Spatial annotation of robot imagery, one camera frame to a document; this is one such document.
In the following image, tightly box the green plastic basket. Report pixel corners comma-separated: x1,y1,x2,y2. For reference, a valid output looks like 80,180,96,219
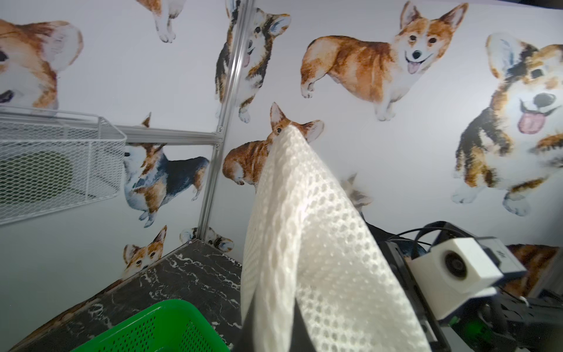
75,299,230,352

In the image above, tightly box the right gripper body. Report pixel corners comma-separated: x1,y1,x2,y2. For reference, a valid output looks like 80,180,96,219
367,223,452,351

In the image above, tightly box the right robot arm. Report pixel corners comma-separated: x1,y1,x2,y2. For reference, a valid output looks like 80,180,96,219
369,221,562,351

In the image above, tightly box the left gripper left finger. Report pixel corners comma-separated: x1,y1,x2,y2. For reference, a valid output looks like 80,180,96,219
233,296,256,352

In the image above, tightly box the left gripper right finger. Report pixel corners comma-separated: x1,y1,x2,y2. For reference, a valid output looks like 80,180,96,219
290,300,316,352

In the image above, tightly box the white wire wall basket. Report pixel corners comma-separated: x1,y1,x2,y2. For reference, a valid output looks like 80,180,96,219
1,104,127,224

